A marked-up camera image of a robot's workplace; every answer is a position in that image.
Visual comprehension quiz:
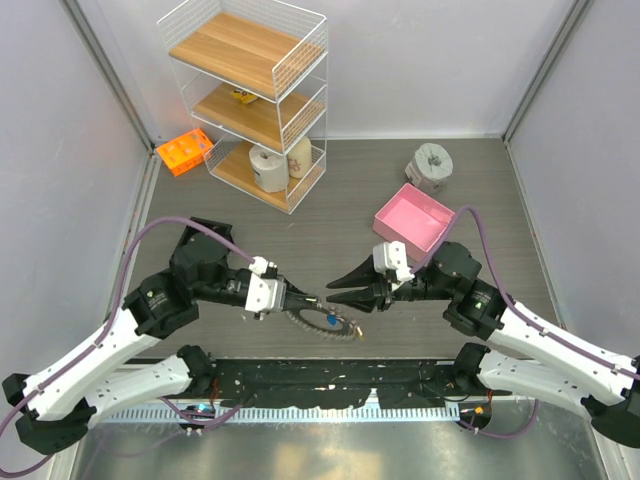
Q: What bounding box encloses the white wire shelf rack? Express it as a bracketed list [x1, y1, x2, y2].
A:
[157, 1, 329, 214]

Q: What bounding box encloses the metal keyring disc with rings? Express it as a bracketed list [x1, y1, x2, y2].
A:
[286, 307, 360, 341]

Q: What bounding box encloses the orange plastic crate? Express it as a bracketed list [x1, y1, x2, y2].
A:
[156, 128, 214, 177]

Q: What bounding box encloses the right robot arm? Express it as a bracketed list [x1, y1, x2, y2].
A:
[327, 241, 639, 448]

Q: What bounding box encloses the white cable duct strip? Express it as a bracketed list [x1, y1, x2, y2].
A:
[103, 402, 460, 424]

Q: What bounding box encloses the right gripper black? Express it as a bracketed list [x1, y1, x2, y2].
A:
[327, 252, 456, 312]

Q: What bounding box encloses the pink open box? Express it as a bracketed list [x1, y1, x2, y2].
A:
[373, 183, 455, 261]

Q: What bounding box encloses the black storage bin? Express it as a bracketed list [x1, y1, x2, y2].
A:
[169, 216, 234, 274]

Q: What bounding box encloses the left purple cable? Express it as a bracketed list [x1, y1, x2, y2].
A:
[0, 215, 257, 444]

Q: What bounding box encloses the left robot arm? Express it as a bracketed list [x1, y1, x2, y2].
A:
[2, 233, 320, 455]

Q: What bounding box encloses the yellow snack packet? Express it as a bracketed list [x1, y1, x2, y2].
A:
[231, 89, 258, 105]

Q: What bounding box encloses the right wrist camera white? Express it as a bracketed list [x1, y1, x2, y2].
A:
[372, 241, 414, 283]

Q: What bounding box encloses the white toilet paper roll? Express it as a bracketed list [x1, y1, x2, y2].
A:
[249, 145, 289, 193]

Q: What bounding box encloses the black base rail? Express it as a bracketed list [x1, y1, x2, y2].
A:
[204, 359, 488, 410]

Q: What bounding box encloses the grey wrapped tissue roll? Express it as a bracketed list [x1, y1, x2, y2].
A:
[405, 143, 454, 195]

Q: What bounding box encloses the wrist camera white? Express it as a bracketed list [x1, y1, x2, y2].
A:
[372, 241, 414, 283]
[244, 256, 286, 320]

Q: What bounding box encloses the cream lotion pump bottle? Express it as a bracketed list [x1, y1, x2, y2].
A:
[287, 136, 313, 179]

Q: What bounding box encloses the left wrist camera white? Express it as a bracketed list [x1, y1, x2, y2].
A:
[244, 256, 286, 320]

